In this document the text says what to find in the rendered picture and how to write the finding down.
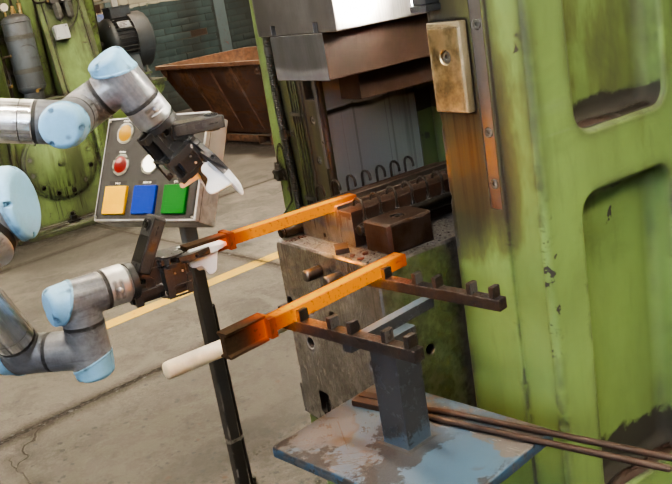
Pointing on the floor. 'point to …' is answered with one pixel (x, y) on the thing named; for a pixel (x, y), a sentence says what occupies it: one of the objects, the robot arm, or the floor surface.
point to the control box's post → (217, 366)
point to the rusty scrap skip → (225, 91)
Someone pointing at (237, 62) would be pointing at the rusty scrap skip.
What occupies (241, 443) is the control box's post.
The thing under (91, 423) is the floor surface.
